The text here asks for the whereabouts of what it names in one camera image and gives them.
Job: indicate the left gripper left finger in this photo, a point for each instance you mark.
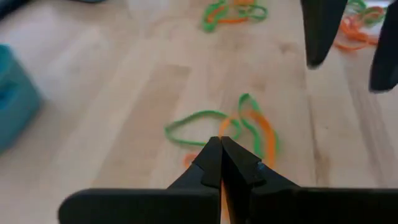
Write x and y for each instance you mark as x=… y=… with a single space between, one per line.
x=186 y=193

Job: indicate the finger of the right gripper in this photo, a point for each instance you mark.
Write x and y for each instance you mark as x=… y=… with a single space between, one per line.
x=323 y=28
x=387 y=56

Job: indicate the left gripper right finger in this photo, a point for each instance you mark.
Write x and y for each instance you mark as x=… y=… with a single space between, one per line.
x=248 y=186

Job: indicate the teal plastic basket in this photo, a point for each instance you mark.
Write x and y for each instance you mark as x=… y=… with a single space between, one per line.
x=15 y=102

